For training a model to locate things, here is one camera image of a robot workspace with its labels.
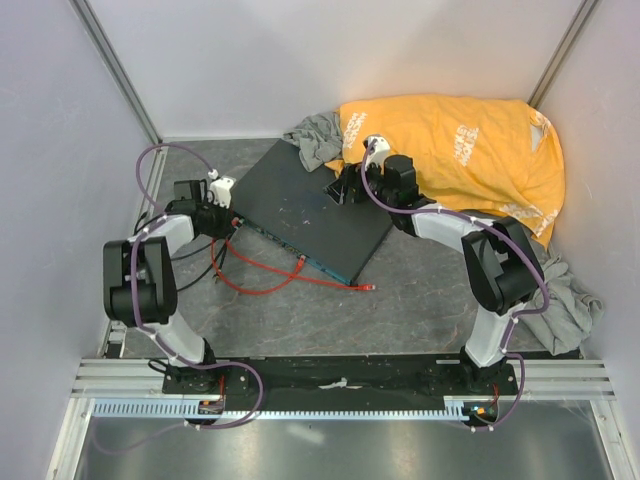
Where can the grey cloth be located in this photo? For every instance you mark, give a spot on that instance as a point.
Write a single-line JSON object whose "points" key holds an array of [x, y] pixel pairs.
{"points": [[571, 314], [318, 138]]}

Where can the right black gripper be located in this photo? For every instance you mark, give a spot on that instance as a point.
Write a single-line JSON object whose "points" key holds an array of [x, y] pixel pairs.
{"points": [[338, 189]]}

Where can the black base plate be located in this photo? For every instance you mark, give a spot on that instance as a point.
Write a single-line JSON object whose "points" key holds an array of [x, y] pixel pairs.
{"points": [[340, 383]]}

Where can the dark grey network switch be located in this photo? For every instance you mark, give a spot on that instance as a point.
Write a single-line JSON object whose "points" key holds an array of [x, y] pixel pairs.
{"points": [[281, 200]]}

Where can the yellow printed fabric bag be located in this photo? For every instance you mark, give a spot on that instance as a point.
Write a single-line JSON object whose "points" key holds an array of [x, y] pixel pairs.
{"points": [[502, 157]]}

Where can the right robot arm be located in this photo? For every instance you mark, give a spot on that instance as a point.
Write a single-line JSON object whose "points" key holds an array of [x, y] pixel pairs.
{"points": [[503, 271]]}

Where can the slotted cable duct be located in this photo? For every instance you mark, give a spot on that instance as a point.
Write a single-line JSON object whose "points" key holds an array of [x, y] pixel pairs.
{"points": [[192, 410]]}

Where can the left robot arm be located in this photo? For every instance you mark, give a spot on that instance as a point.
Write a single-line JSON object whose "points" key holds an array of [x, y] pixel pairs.
{"points": [[139, 286]]}

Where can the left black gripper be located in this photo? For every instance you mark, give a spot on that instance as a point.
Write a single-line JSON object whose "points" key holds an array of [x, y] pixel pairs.
{"points": [[225, 225]]}

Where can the grey cloth at back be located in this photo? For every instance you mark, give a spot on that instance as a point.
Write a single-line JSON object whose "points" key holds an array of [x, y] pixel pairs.
{"points": [[318, 138]]}

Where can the grey cloth at right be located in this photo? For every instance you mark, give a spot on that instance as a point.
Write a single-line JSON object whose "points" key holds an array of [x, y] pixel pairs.
{"points": [[571, 314]]}

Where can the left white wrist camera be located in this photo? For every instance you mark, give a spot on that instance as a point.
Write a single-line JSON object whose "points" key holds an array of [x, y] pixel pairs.
{"points": [[219, 189]]}

